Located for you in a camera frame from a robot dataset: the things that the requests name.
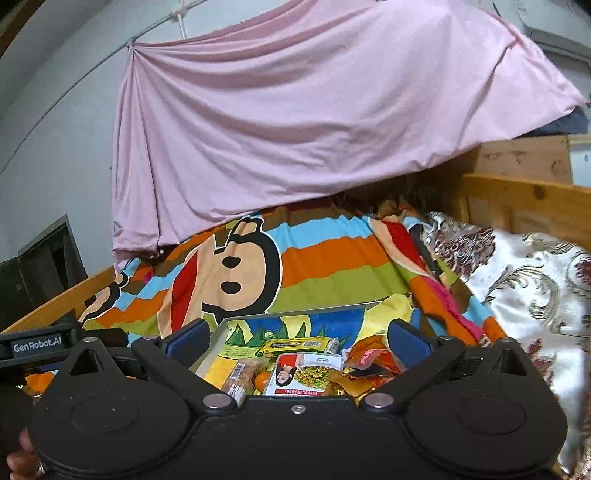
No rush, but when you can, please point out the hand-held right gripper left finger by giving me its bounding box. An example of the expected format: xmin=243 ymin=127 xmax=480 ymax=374
xmin=58 ymin=319 xmax=236 ymax=411

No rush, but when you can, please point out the pink hanging sheet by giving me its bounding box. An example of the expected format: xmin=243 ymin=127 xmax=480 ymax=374
xmin=111 ymin=0 xmax=587 ymax=261

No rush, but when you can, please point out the clear peanut brittle packet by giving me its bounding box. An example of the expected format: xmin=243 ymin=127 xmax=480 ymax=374
xmin=219 ymin=359 xmax=269 ymax=402

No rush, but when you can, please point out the person's left hand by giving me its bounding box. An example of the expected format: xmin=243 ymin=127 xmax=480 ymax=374
xmin=7 ymin=427 xmax=44 ymax=476

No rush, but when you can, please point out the white appliance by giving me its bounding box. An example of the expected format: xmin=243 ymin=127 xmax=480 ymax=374
xmin=568 ymin=134 xmax=591 ymax=185

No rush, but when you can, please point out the orange-red sausage packet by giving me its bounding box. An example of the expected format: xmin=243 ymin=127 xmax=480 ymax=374
xmin=344 ymin=335 xmax=407 ymax=374

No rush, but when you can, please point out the wooden bed frame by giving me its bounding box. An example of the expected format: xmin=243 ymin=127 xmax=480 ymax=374
xmin=0 ymin=173 xmax=591 ymax=335

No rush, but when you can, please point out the yellow-green snack bar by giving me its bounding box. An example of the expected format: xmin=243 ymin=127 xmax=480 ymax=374
xmin=255 ymin=337 xmax=340 ymax=358

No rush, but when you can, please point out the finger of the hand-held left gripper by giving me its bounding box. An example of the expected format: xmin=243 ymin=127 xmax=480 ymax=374
xmin=62 ymin=322 xmax=84 ymax=358

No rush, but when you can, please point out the golden orange snack packet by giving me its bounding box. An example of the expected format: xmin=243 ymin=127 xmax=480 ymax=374
xmin=323 ymin=369 xmax=384 ymax=398

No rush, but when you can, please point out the white hanging cord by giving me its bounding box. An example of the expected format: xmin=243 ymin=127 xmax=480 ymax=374
xmin=124 ymin=0 xmax=208 ymax=49

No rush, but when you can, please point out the white floral satin cloth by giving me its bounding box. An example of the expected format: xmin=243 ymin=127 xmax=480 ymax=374
xmin=418 ymin=211 xmax=591 ymax=476

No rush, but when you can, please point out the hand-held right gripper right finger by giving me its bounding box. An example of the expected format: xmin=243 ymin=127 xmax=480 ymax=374
xmin=358 ymin=320 xmax=532 ymax=411

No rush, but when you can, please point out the bare wooden board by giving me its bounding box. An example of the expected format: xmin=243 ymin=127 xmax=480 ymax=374
xmin=450 ymin=135 xmax=573 ymax=185

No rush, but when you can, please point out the brown cartoon printed blanket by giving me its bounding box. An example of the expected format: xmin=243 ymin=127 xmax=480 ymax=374
xmin=23 ymin=205 xmax=509 ymax=398

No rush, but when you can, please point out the dark blue cloth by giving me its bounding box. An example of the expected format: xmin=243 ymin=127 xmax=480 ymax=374
xmin=531 ymin=104 xmax=591 ymax=137

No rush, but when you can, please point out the dark doorway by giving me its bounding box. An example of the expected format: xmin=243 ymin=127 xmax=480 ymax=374
xmin=0 ymin=213 xmax=88 ymax=330

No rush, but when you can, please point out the white air conditioner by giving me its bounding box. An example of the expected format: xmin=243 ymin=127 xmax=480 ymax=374
xmin=515 ymin=0 xmax=591 ymax=54

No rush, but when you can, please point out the grey box with dinosaur drawing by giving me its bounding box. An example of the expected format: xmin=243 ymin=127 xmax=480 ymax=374
xmin=194 ymin=302 xmax=419 ymax=398

